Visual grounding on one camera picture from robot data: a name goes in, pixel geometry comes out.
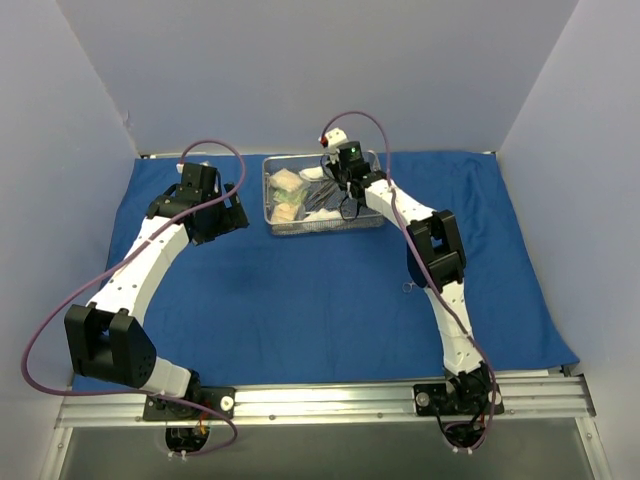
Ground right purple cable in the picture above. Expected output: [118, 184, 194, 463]
[317, 110, 500, 454]

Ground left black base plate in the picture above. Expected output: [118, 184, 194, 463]
[142, 386, 236, 421]

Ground peach gauze pack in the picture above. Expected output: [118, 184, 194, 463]
[270, 203, 300, 224]

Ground white gauze pad front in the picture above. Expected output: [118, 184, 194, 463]
[304, 208, 342, 222]

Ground white gauze roll middle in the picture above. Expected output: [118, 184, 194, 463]
[299, 166, 324, 182]

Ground green paper packet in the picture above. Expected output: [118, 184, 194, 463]
[273, 189, 308, 205]

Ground steel mesh instrument tray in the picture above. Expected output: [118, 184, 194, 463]
[262, 154, 384, 236]

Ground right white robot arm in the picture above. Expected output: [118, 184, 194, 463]
[320, 135, 497, 413]

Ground cream gauze pack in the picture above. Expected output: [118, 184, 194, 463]
[269, 168, 306, 192]

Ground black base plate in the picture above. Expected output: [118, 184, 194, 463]
[413, 380, 493, 417]
[142, 386, 236, 421]

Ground blue surgical drape cloth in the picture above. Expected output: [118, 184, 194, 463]
[69, 150, 581, 394]

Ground black wrist loop cable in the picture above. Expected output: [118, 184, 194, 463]
[338, 189, 364, 222]

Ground steel surgical scissors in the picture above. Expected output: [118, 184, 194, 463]
[305, 183, 340, 210]

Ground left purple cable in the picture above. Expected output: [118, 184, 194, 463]
[20, 139, 247, 457]

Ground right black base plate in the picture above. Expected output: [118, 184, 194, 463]
[413, 380, 493, 417]

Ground steel hemostat clamp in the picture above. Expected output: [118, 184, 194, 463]
[401, 282, 415, 293]

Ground purple cable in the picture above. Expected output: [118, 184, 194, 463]
[20, 139, 247, 457]
[317, 110, 500, 454]

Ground aluminium front rail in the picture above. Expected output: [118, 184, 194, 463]
[56, 375, 595, 428]

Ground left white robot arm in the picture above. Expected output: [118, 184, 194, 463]
[64, 163, 249, 419]

